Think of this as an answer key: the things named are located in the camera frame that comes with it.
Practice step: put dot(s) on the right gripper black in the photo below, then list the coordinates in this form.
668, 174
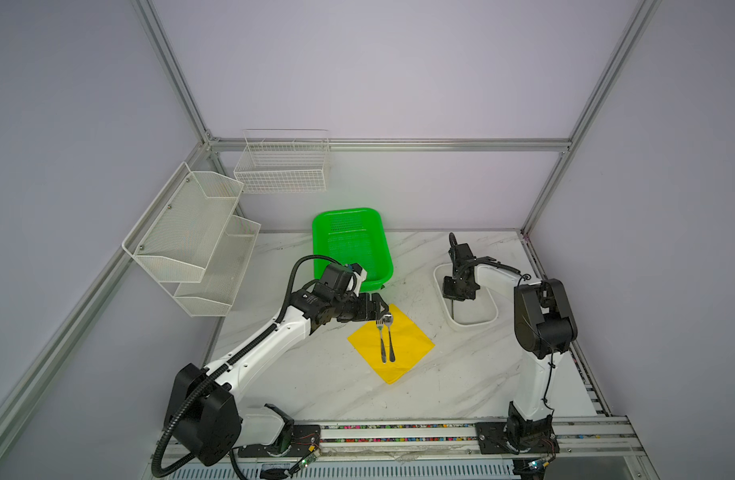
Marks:
447, 293

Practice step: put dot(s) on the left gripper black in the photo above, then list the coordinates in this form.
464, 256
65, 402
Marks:
364, 312

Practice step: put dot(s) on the silver spoon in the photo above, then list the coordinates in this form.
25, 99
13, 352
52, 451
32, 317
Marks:
390, 336

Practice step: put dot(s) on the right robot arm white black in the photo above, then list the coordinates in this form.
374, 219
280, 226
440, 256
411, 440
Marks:
544, 327

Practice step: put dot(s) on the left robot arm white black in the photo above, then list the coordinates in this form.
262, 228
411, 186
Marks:
204, 420

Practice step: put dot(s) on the white rectangular dish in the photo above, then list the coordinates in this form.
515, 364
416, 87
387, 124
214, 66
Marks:
470, 315

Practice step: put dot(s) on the green plastic basket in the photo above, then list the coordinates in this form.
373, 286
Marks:
355, 236

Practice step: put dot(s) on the white mesh two-tier shelf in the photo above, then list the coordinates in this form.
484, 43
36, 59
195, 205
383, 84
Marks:
194, 243

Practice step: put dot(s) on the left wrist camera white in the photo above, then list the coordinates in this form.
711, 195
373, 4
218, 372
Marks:
359, 275

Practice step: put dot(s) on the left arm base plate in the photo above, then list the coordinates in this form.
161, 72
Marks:
294, 442

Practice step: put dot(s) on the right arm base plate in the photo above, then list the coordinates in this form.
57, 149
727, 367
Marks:
510, 437

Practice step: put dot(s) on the white wire basket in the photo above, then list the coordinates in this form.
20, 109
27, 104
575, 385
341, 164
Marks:
284, 161

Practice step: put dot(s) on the aluminium front rail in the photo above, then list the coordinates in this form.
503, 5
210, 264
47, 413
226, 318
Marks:
432, 439

